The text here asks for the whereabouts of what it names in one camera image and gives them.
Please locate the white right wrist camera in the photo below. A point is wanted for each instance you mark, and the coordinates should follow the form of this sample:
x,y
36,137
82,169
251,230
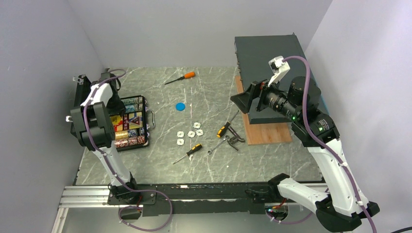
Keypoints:
x,y
279,69

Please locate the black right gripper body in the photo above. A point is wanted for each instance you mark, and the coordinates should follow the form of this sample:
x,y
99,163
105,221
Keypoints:
x,y
274,98

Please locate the orange handled screwdriver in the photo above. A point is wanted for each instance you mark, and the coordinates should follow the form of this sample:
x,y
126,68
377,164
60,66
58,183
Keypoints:
x,y
186,76

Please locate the dark metal clamp tool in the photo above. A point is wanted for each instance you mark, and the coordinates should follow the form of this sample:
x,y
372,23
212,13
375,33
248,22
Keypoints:
x,y
235,139

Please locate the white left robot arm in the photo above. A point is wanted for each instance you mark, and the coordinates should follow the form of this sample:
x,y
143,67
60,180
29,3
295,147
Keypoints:
x,y
92,126

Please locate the black yellow long screwdriver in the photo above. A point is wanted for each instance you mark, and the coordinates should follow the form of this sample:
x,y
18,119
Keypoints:
x,y
222,131

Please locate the wooden board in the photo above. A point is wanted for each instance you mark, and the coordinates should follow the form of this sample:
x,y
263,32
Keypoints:
x,y
270,133

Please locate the dark grey rack unit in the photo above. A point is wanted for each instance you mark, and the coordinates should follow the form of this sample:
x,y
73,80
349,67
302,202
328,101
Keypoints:
x,y
253,54

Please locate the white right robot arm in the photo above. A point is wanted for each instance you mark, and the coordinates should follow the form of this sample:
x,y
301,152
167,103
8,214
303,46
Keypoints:
x,y
343,206

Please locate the black poker chip case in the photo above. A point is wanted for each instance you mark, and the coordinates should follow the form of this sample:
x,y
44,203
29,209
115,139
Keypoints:
x,y
131,128

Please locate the blue poker chip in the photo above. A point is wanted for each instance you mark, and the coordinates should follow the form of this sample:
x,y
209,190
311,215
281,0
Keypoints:
x,y
180,106

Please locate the black yellow short screwdriver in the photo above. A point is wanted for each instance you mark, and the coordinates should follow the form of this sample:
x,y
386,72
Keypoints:
x,y
190,153

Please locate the silver ratchet wrench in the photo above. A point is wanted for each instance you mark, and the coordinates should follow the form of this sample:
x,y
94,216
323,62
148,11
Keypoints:
x,y
215,147

